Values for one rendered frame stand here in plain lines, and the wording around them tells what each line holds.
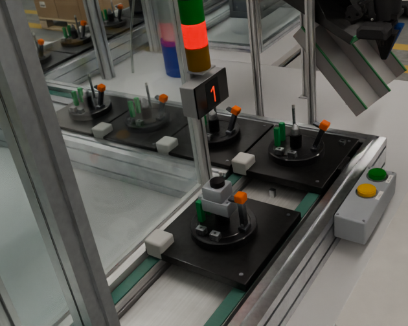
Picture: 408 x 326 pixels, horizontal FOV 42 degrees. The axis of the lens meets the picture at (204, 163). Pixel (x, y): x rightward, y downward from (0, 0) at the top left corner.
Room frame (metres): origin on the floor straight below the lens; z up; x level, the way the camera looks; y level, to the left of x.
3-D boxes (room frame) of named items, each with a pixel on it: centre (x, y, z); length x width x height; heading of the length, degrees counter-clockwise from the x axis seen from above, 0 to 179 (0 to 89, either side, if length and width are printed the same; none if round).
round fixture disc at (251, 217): (0.87, -0.02, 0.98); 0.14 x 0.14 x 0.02
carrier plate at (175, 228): (0.87, -0.02, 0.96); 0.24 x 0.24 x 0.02; 52
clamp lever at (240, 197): (0.85, -0.05, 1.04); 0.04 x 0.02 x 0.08; 52
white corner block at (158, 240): (0.86, 0.12, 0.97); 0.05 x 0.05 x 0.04; 52
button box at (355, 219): (0.94, -0.35, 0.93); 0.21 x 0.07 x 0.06; 142
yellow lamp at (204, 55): (1.06, -0.02, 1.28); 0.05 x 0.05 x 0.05
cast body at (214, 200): (0.88, -0.01, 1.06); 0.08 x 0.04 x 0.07; 52
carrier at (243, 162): (1.14, -0.23, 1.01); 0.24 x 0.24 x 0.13; 52
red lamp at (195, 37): (1.06, -0.02, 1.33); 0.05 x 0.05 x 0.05
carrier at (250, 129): (1.29, -0.04, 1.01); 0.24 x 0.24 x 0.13; 52
